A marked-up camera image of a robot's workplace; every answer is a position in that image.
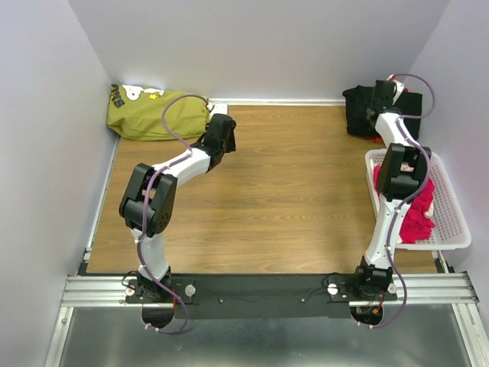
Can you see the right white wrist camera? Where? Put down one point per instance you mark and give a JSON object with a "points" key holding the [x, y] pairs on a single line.
{"points": [[398, 89]]}

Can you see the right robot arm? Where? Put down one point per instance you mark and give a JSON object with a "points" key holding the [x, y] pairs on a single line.
{"points": [[403, 174]]}

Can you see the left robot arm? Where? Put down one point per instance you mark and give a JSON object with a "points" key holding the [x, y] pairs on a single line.
{"points": [[148, 201]]}

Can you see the orange folded t-shirt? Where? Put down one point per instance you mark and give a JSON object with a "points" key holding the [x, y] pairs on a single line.
{"points": [[375, 139]]}

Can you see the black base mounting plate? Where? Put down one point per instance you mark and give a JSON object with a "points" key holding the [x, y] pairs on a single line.
{"points": [[253, 296]]}

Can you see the pink t-shirt in basket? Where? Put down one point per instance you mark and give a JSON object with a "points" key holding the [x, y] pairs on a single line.
{"points": [[418, 218]]}

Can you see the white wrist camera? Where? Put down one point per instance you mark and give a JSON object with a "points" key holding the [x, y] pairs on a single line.
{"points": [[217, 108], [398, 89]]}

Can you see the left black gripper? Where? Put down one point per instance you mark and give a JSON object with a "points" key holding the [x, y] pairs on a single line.
{"points": [[231, 146]]}

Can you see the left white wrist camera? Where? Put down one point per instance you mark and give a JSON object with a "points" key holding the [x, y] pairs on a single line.
{"points": [[217, 108]]}

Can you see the white plastic basket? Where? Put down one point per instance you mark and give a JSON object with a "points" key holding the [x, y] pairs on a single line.
{"points": [[451, 231]]}

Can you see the aluminium frame rail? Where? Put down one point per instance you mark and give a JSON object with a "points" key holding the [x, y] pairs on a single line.
{"points": [[434, 321]]}

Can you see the black floral t-shirt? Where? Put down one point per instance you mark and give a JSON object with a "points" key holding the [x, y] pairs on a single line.
{"points": [[357, 101]]}

